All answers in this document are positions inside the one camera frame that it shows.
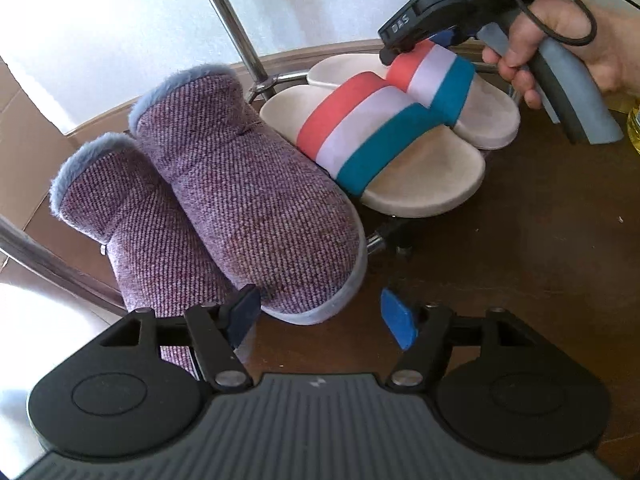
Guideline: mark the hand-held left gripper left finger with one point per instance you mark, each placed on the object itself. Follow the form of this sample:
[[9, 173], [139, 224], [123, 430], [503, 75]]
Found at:
[[245, 315]]

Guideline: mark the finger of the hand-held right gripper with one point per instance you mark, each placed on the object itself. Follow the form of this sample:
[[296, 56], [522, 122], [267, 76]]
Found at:
[[445, 40], [390, 56]]

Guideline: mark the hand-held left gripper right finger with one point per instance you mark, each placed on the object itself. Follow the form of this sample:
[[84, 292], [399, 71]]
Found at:
[[400, 317]]

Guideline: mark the striped slide sandal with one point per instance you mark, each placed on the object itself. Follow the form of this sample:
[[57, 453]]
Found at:
[[490, 115], [425, 180]]

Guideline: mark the purple knit slipper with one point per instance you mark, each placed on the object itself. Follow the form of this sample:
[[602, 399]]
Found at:
[[140, 230], [260, 200]]

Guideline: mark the metal corner shoe rack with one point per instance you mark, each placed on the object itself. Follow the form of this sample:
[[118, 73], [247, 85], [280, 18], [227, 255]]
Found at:
[[235, 30]]

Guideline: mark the person's right hand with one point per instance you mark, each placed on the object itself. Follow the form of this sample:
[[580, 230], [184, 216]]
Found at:
[[555, 20]]

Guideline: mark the yellow cooking oil bottle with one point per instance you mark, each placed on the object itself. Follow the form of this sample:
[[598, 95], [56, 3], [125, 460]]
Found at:
[[635, 130]]

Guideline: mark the cardboard sheet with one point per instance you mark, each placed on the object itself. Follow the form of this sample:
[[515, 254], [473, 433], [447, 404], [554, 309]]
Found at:
[[35, 200]]

